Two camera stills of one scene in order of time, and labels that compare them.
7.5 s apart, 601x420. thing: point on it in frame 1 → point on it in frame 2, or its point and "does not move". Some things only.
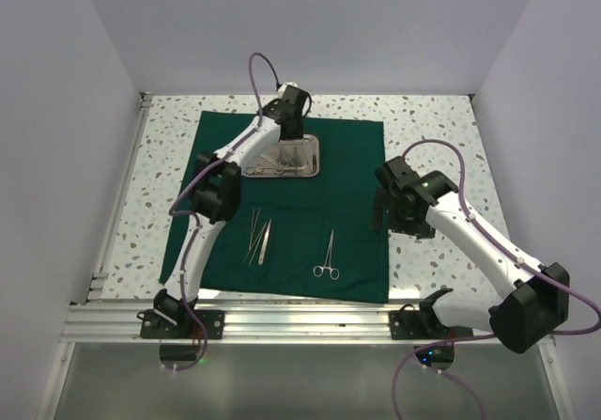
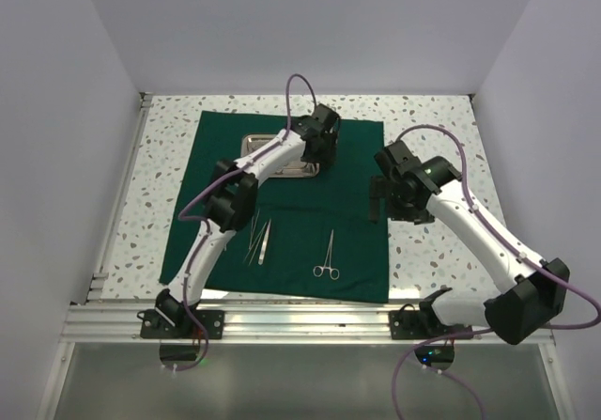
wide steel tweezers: (265, 243) does not move
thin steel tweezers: (258, 236) does not move
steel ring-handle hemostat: (333, 272) does not move
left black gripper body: (298, 129) → (325, 152)
